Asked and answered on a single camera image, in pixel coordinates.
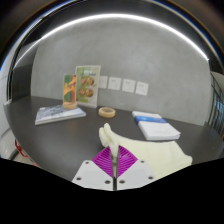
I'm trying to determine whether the white wall socket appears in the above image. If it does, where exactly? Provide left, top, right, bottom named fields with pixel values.
left=135, top=81, right=150, bottom=97
left=121, top=78, right=137, bottom=94
left=108, top=76, right=122, bottom=91
left=98, top=75, right=109, bottom=90

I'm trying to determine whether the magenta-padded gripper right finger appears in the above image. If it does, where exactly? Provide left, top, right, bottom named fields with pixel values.
left=115, top=145, right=157, bottom=191

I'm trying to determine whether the grey-blue magazine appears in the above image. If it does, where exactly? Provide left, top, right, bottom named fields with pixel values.
left=34, top=104, right=87, bottom=126

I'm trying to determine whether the cream knitted towel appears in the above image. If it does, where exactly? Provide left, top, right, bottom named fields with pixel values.
left=98, top=122, right=194, bottom=180

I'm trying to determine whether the small card in wooden stand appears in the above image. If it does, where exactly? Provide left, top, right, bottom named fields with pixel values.
left=62, top=73, right=78, bottom=111

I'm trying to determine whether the white book with blue stripe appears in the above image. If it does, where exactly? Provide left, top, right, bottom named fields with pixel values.
left=131, top=110, right=182, bottom=141

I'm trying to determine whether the large upright menu sign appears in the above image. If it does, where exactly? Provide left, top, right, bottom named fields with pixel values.
left=73, top=64, right=102, bottom=109

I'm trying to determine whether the long ceiling light strip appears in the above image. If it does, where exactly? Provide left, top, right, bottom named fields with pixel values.
left=13, top=13, right=210, bottom=68

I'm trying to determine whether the round wooden ring coaster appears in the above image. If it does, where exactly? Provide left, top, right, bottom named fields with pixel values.
left=97, top=106, right=117, bottom=119

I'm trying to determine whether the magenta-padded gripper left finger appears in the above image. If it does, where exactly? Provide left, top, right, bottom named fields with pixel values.
left=71, top=147, right=116, bottom=192

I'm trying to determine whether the dark-framed glass partition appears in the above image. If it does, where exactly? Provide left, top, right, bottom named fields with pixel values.
left=209, top=71, right=224, bottom=135

